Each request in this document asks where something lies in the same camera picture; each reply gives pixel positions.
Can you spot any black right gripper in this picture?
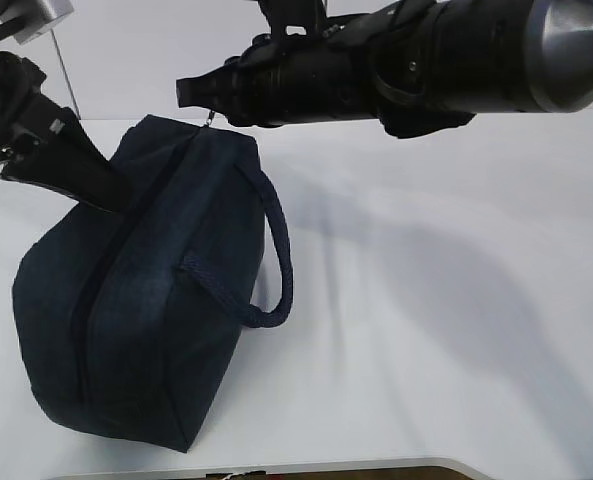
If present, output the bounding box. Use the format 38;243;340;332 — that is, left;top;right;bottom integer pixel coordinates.
175;44;286;128

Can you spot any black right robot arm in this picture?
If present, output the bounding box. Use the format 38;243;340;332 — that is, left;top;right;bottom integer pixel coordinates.
176;1;593;139

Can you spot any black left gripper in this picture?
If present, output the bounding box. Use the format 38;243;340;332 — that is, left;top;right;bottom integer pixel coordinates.
0;94;132;212

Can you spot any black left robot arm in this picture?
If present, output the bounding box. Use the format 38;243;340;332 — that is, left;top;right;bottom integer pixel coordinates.
0;1;131;212

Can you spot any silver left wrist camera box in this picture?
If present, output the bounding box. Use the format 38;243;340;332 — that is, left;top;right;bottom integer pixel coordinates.
0;0;74;44

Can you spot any dark navy lunch bag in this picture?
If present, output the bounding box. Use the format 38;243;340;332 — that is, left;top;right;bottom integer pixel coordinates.
12;116;294;452

